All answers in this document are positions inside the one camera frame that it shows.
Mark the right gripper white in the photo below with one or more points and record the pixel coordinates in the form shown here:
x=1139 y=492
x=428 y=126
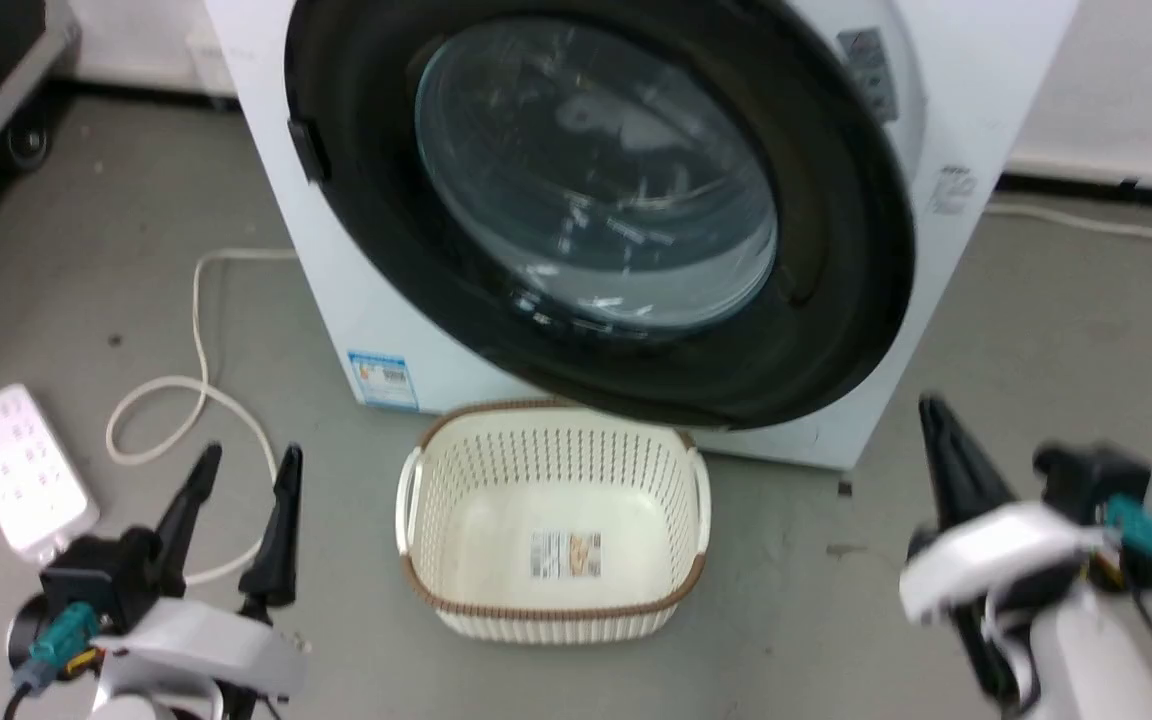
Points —
x=996 y=560

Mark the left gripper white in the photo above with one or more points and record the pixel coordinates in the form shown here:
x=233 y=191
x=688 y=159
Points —
x=206 y=640

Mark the round black glass washer door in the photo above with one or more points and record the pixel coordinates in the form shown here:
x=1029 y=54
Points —
x=836 y=300

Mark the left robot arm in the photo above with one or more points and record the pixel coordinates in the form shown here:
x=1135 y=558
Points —
x=141 y=708

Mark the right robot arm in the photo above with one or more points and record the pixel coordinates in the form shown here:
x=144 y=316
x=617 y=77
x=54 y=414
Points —
x=1086 y=660

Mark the white front-load washing machine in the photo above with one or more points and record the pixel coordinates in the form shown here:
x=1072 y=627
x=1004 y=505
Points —
x=336 y=250

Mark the blue energy label sticker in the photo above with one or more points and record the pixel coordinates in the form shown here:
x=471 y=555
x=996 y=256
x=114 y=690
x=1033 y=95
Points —
x=382 y=378

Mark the white power strip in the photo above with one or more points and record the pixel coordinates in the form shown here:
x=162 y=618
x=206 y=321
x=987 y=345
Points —
x=21 y=465

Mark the cream plastic laundry basket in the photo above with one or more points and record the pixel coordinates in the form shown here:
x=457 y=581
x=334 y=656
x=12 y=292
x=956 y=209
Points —
x=556 y=520

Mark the basket barcode label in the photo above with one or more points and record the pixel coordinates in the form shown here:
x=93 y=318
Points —
x=566 y=553

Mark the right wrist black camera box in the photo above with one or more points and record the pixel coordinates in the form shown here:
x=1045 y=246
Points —
x=1096 y=500

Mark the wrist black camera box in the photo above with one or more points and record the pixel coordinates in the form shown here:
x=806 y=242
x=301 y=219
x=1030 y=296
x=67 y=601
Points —
x=96 y=580
x=1096 y=500

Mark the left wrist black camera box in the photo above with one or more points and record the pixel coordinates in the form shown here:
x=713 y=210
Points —
x=96 y=580

